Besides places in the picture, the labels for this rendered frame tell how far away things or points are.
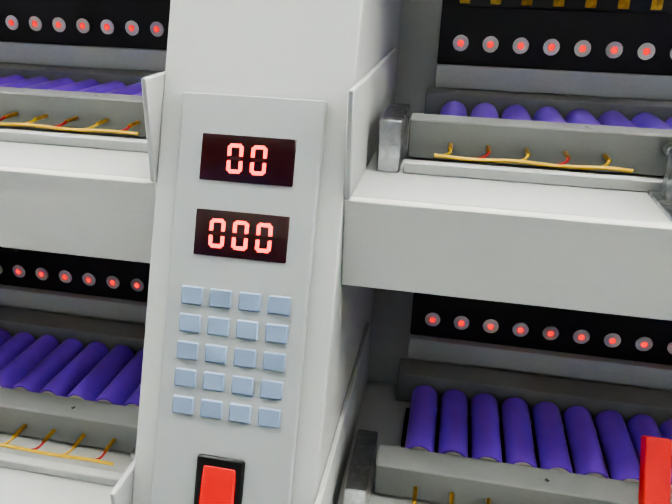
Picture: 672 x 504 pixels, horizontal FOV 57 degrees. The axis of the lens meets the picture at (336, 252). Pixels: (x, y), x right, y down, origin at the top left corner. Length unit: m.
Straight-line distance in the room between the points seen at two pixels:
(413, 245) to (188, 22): 0.15
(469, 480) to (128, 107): 0.29
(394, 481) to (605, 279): 0.17
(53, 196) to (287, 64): 0.14
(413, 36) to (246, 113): 0.23
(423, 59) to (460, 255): 0.24
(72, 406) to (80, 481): 0.05
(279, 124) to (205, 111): 0.04
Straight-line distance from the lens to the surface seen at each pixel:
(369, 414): 0.45
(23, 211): 0.37
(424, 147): 0.36
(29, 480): 0.44
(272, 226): 0.29
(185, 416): 0.32
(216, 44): 0.32
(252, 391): 0.31
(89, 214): 0.35
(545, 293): 0.31
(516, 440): 0.42
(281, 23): 0.31
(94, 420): 0.43
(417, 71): 0.50
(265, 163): 0.30
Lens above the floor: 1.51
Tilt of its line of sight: 3 degrees down
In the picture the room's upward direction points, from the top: 5 degrees clockwise
